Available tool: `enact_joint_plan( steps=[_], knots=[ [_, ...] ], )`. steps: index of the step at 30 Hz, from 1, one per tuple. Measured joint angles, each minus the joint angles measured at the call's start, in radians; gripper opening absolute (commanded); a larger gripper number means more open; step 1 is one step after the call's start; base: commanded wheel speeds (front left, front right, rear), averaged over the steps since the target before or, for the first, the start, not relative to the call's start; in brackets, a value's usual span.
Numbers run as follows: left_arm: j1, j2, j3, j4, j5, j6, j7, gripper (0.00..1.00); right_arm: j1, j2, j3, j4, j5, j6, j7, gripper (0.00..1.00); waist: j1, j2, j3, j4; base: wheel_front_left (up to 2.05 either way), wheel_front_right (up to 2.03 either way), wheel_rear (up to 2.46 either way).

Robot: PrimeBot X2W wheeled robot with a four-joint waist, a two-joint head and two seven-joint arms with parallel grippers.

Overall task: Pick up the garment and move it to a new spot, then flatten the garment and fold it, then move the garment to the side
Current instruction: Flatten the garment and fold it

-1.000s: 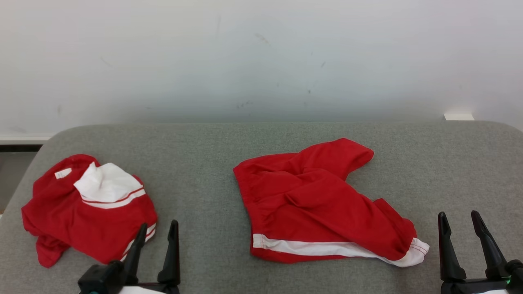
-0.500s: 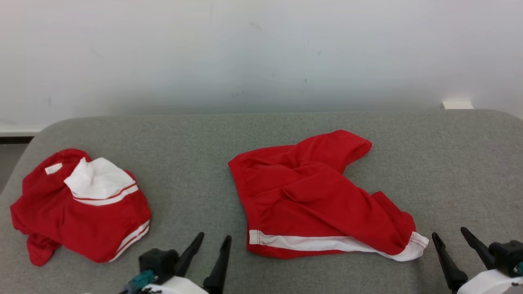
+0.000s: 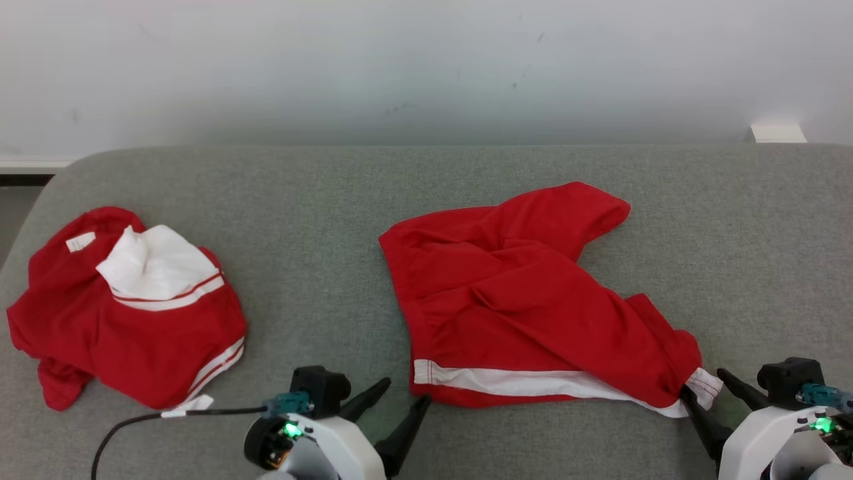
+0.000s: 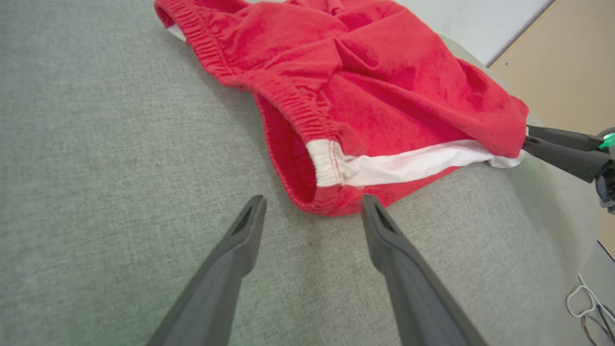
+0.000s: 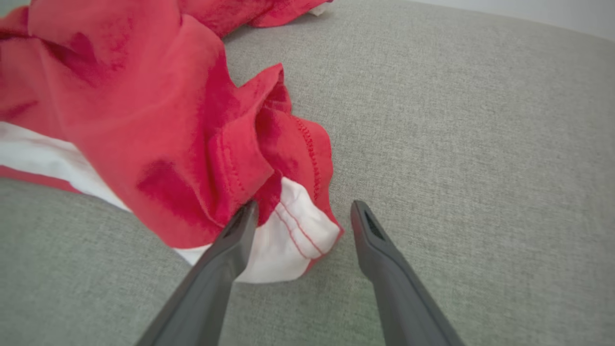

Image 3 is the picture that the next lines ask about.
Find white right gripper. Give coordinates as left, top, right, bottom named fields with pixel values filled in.
left=680, top=368, right=834, bottom=480

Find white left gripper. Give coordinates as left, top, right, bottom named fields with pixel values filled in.
left=243, top=377, right=432, bottom=480

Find red shorts with white stripe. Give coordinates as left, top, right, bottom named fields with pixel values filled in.
left=379, top=181, right=724, bottom=419

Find red jersey with white trim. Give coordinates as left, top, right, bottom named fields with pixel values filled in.
left=7, top=205, right=249, bottom=412

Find white skirting board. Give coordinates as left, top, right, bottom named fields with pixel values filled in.
left=0, top=159, right=73, bottom=175

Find white paper cable tag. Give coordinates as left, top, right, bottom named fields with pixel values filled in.
left=160, top=395, right=215, bottom=419

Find small white wall block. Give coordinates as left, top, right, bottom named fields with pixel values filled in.
left=750, top=123, right=808, bottom=144

